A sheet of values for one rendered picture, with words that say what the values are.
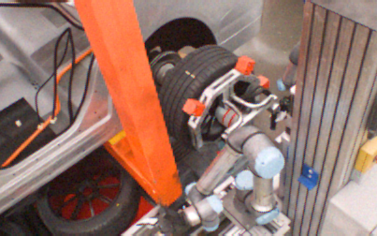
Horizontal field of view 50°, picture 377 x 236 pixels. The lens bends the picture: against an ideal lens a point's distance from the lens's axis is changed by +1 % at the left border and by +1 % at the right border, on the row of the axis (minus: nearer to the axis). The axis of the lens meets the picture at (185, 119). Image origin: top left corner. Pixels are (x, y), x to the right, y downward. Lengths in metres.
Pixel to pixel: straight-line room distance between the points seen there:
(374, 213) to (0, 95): 2.42
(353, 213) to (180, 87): 1.14
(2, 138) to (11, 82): 0.42
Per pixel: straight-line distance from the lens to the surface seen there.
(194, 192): 1.83
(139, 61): 1.70
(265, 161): 1.55
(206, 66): 2.32
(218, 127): 2.73
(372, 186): 1.82
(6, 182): 2.50
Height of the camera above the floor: 2.74
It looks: 49 degrees down
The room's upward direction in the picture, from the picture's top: 11 degrees counter-clockwise
